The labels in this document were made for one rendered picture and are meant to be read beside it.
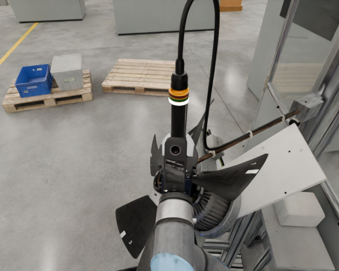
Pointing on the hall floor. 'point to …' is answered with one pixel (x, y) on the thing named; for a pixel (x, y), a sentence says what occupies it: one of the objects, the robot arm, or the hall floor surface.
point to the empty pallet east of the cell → (140, 76)
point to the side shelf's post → (265, 259)
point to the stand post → (238, 237)
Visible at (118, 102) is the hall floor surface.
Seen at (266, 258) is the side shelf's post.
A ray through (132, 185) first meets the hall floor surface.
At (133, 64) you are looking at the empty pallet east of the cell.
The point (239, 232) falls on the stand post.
